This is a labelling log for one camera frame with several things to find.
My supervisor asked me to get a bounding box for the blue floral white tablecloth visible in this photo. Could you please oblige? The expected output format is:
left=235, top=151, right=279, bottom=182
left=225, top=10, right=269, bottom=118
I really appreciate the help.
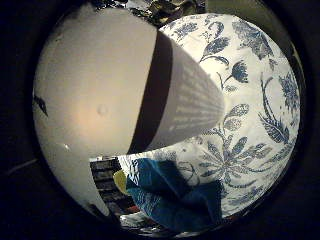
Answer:
left=116, top=12, right=302, bottom=231

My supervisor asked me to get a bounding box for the white spray bottle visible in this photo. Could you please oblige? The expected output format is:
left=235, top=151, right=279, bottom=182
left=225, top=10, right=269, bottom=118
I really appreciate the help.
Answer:
left=32, top=5, right=226, bottom=168

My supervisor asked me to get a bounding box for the metal storage shelf rack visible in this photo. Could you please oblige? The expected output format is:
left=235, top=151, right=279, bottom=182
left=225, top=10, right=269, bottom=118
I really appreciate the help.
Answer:
left=89, top=157, right=138, bottom=216

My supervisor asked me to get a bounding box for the blue striped cloth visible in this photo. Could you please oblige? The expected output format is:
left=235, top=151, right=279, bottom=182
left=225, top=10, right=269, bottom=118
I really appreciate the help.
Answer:
left=125, top=157, right=225, bottom=234

